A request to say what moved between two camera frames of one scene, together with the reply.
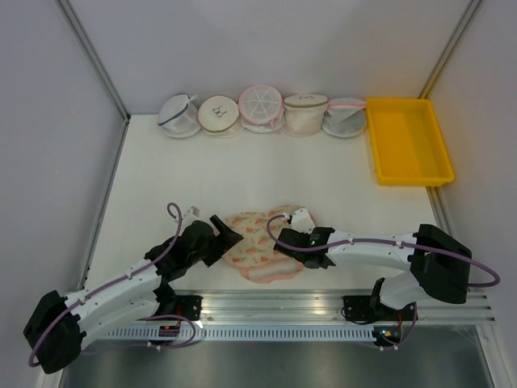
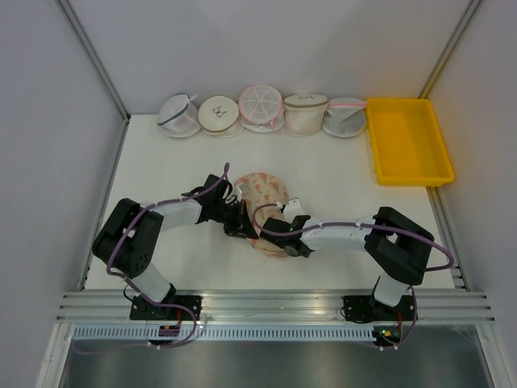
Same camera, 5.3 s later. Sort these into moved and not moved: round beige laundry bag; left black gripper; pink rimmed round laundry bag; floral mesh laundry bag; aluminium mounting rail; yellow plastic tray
Moved: left black gripper; floral mesh laundry bag
Not moved: aluminium mounting rail; pink rimmed round laundry bag; round beige laundry bag; yellow plastic tray
